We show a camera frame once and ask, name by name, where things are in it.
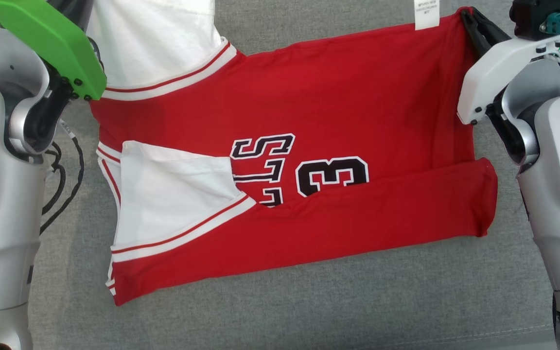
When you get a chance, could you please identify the red white jersey shirt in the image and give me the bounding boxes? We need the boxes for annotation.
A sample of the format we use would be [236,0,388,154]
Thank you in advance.
[86,0,499,307]

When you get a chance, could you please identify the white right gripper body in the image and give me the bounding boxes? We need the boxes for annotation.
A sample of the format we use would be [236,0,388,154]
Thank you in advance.
[457,34,560,125]

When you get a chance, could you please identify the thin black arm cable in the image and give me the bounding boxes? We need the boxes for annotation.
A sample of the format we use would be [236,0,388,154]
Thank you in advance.
[39,119,87,235]

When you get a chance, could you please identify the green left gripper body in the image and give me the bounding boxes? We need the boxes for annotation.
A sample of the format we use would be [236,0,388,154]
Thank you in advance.
[0,0,108,102]

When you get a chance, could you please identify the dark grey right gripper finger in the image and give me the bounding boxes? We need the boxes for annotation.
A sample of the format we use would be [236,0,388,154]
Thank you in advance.
[466,7,512,44]
[460,8,498,57]

